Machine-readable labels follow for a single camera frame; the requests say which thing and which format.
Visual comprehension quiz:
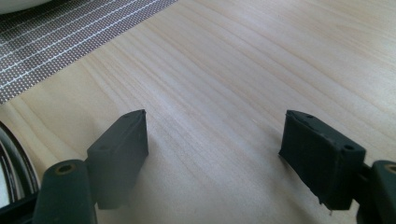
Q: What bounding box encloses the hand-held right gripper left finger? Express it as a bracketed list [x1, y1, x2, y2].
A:
[86, 108, 149, 210]

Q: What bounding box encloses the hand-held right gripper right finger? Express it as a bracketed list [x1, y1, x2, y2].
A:
[278, 109, 367, 216]

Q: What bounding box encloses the white plate black rim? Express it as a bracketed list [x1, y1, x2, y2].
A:
[0, 0, 52, 15]
[0, 120, 41, 209]

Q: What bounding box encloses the striped woven placemat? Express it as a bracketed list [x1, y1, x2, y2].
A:
[0, 0, 178, 105]

